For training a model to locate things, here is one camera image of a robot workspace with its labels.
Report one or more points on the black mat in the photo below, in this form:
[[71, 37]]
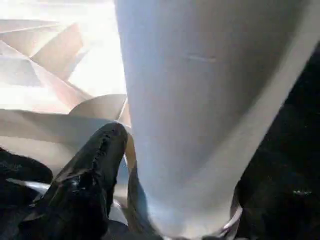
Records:
[[295, 125]]

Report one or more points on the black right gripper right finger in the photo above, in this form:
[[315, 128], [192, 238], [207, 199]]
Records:
[[280, 215]]

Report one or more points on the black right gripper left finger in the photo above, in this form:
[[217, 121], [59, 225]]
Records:
[[82, 190]]

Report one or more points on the white plastic table top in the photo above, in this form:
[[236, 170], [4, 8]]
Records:
[[50, 112]]

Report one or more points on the white plastic table leg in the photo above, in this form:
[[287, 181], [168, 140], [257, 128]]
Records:
[[200, 100]]

